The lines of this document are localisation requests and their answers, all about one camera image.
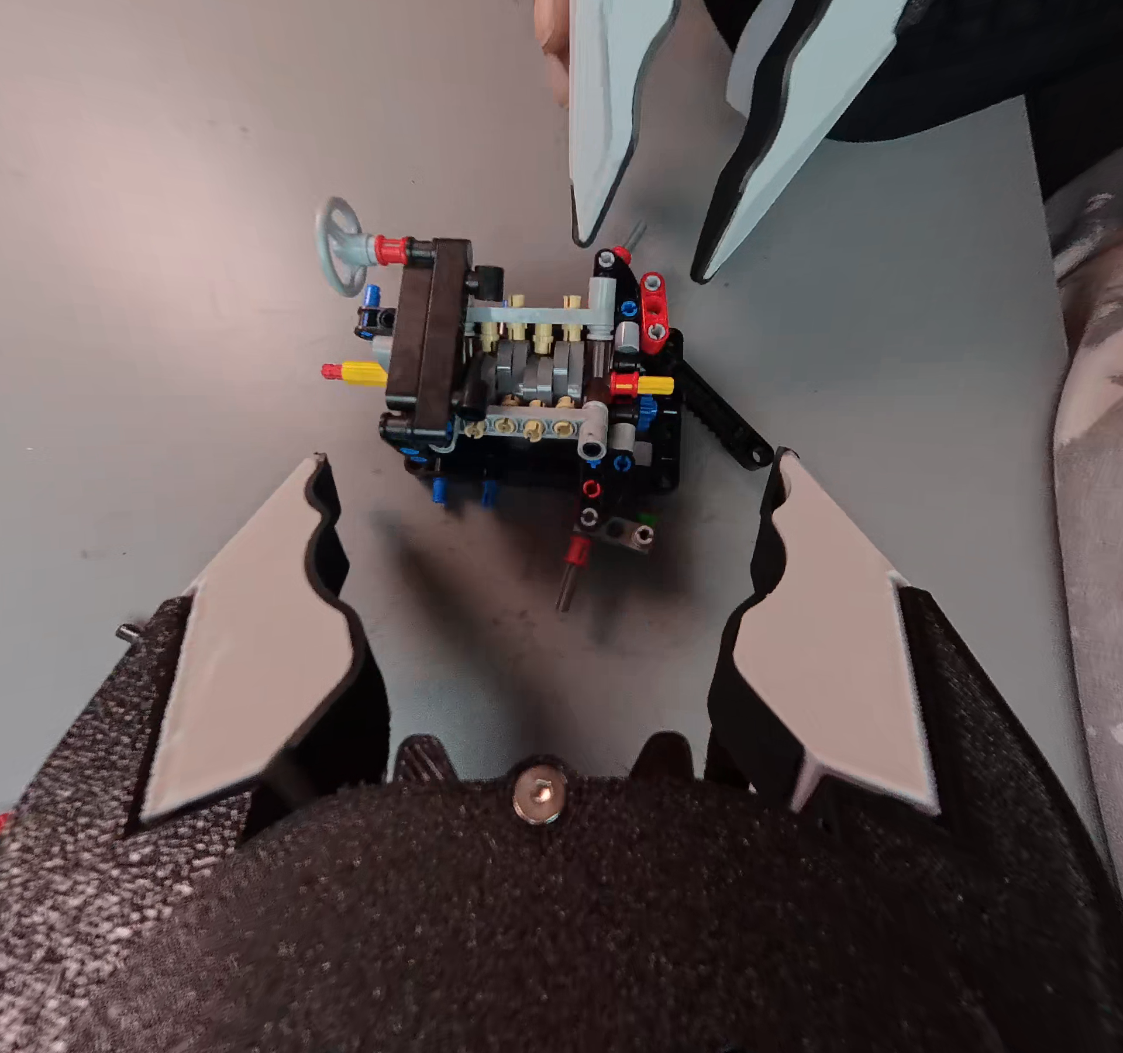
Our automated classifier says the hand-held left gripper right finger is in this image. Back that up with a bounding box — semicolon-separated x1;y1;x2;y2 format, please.
706;448;942;816

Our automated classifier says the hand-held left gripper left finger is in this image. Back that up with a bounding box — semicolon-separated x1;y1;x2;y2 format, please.
139;452;393;844

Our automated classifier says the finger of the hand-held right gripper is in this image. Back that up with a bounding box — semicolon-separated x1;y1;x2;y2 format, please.
569;0;690;249
690;0;942;286

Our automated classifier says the building brick engine model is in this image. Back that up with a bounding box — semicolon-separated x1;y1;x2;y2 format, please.
314;196;777;616

